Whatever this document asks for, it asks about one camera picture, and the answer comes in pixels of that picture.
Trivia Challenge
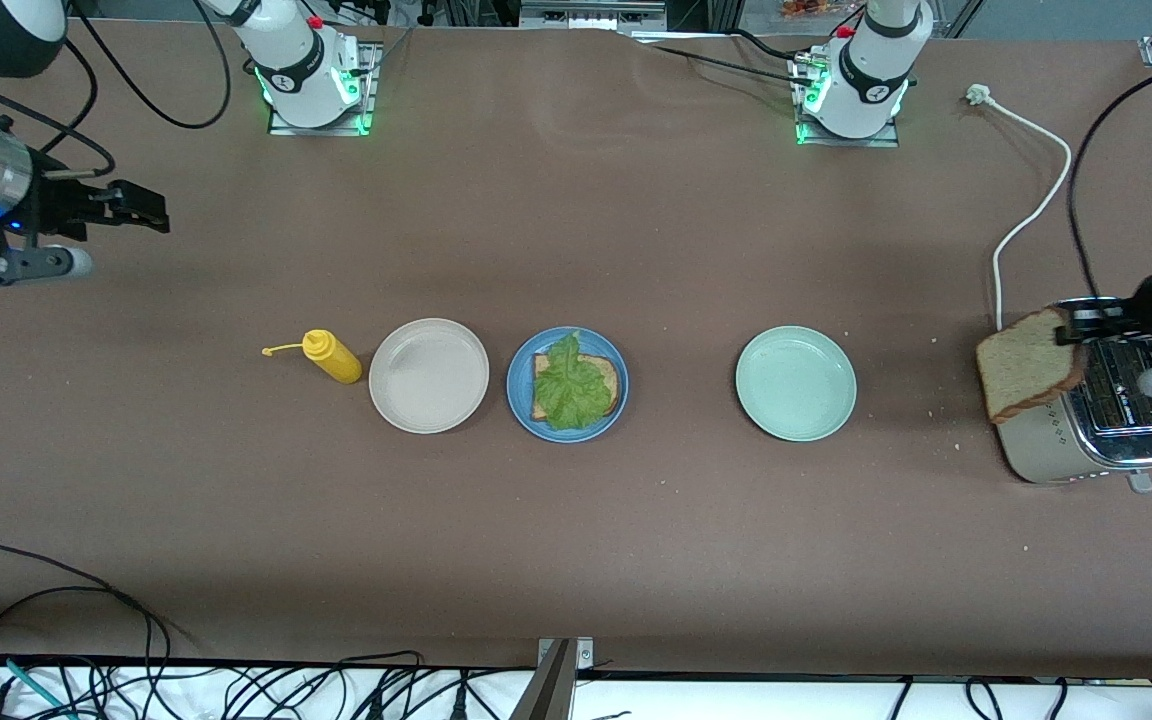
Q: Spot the brown bread slice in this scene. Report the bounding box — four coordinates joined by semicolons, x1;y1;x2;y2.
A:
976;307;1087;425
531;352;622;422

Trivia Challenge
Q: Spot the yellow mustard squeeze bottle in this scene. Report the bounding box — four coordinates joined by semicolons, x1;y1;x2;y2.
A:
262;330;363;385

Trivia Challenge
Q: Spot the green lettuce leaf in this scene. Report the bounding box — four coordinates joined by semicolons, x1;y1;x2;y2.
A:
534;331;613;432

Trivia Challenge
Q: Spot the light green plate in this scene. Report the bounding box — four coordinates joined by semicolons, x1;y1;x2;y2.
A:
735;325;858;442

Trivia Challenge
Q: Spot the beige plate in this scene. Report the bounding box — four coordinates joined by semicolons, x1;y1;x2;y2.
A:
368;318;490;435

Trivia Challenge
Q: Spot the blue plate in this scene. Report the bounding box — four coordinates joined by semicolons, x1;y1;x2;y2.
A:
506;326;629;443

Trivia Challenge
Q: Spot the beige and chrome toaster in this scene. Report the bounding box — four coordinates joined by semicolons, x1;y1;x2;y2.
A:
996;296;1152;494

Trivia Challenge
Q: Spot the grey metal box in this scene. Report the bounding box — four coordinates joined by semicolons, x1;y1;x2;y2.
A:
519;0;669;33

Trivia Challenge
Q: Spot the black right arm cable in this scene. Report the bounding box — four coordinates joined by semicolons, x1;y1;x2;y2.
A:
71;0;233;131

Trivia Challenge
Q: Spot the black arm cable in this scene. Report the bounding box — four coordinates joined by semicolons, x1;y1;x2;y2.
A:
71;0;233;131
1068;55;1152;301

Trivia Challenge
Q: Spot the white toaster power cable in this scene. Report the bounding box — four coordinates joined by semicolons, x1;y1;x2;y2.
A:
966;84;1074;334

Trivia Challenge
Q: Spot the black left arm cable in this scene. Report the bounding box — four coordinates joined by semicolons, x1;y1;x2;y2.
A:
1068;55;1152;301

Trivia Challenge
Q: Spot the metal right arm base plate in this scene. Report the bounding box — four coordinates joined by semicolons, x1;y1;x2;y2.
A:
268;40;379;137

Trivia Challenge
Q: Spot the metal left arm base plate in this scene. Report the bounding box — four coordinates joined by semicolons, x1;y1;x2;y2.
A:
794;112;902;149

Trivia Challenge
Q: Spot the long looping black cable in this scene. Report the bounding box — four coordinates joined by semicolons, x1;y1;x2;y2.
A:
0;545;174;720

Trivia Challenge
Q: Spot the teal cable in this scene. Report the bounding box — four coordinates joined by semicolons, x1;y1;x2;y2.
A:
0;650;72;720

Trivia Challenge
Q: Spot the black cable across table edge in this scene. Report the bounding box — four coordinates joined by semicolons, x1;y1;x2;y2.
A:
626;28;817;87

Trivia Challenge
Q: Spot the tangled black floor cable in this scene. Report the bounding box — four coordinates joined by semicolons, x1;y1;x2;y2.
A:
171;652;497;720

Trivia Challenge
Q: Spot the metal table clamp bracket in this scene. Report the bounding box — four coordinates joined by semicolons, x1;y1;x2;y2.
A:
511;637;597;720

